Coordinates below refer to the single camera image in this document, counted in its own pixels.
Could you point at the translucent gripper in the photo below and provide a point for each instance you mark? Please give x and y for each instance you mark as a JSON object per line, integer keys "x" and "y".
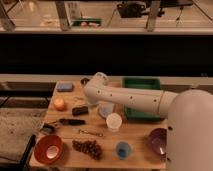
{"x": 93, "y": 111}

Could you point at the black eraser block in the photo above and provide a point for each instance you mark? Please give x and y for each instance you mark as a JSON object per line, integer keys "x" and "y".
{"x": 82, "y": 110}

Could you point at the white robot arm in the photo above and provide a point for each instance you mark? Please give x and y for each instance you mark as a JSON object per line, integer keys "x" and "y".
{"x": 189, "y": 119}

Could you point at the white plastic cup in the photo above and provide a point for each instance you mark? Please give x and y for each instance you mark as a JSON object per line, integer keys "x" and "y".
{"x": 113, "y": 122}

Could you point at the small metal cup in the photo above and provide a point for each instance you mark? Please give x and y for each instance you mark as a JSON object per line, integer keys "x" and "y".
{"x": 84, "y": 81}

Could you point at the blue plastic cup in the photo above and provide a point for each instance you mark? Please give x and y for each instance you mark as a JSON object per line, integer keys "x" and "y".
{"x": 123, "y": 150}

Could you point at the light blue cloth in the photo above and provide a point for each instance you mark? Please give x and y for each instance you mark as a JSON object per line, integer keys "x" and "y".
{"x": 105, "y": 109}

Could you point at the orange fruit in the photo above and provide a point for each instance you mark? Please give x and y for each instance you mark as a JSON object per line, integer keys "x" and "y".
{"x": 59, "y": 104}

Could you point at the bunch of dark grapes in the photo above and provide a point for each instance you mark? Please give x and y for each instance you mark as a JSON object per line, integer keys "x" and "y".
{"x": 91, "y": 148}

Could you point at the blue sponge block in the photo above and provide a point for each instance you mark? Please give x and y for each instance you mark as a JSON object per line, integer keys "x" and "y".
{"x": 64, "y": 87}

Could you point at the green plastic tray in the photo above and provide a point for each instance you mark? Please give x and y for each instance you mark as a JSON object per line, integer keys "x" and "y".
{"x": 141, "y": 83}

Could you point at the red bowl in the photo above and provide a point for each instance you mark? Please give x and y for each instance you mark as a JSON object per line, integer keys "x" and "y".
{"x": 48, "y": 149}

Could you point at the purple bowl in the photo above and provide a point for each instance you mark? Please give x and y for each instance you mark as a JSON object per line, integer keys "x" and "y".
{"x": 157, "y": 141}

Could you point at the green box on shelf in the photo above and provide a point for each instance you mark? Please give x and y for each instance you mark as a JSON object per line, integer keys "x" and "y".
{"x": 87, "y": 22}

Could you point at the black handled scoop tool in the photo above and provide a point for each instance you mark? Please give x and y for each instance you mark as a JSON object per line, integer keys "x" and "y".
{"x": 51, "y": 127}

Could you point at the black camera device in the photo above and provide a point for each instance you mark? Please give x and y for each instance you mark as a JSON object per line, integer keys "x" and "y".
{"x": 131, "y": 9}

